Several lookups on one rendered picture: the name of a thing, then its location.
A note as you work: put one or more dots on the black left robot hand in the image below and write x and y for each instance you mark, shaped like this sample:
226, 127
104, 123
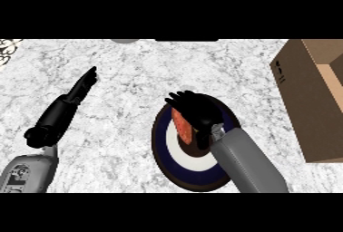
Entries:
59, 114

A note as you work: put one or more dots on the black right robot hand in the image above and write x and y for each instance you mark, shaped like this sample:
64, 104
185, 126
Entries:
197, 110

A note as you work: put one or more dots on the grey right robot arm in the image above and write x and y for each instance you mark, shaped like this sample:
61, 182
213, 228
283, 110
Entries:
246, 160

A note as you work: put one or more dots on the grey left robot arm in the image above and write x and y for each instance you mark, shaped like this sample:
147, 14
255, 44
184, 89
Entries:
27, 174

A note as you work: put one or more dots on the orange sweet potato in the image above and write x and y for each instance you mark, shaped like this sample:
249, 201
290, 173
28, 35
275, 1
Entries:
182, 127

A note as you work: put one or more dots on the navy and white round plate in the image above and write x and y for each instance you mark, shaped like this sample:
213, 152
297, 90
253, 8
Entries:
192, 169

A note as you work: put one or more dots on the brown cardboard box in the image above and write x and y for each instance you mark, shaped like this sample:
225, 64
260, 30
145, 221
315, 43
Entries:
308, 102

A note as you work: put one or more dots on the white patterned cloth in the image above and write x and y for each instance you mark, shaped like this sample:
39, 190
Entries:
8, 50

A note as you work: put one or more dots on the grey round object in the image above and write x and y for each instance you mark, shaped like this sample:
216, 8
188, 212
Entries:
124, 40

